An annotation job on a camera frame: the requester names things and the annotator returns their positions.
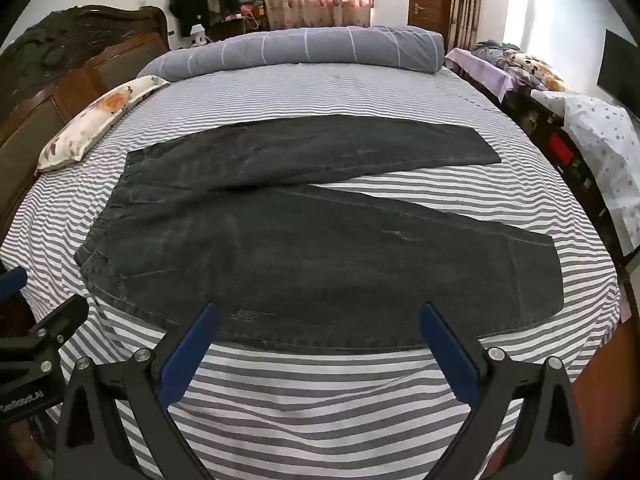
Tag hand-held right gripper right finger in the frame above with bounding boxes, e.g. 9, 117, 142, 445
419, 302, 596, 480

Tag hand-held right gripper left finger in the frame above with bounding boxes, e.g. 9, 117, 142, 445
54, 302, 223, 480

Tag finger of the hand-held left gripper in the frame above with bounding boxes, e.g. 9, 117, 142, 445
0, 266, 29, 304
0, 294, 91, 377

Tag dark grey denim pants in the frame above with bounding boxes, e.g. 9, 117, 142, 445
74, 114, 565, 356

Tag grey white striped bed sheet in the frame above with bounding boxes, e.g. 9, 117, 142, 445
0, 62, 626, 480

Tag floral pillow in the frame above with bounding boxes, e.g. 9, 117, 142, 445
35, 75, 171, 173

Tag dark wooden cabinet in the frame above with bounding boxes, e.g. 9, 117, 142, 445
500, 80, 631, 321

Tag white dotted cloth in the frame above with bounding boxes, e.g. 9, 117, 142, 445
531, 89, 640, 256

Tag purple cloth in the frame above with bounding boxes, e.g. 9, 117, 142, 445
444, 47, 526, 103

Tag floral blanket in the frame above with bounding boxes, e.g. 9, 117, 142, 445
472, 40, 571, 93

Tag black television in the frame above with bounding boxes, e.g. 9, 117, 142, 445
597, 29, 640, 121

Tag rolled grey checked quilt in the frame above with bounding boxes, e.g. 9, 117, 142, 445
136, 25, 446, 82

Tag pile of clothes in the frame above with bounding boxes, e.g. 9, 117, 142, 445
225, 0, 271, 31

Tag brown patterned curtain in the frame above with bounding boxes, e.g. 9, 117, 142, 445
447, 0, 486, 51

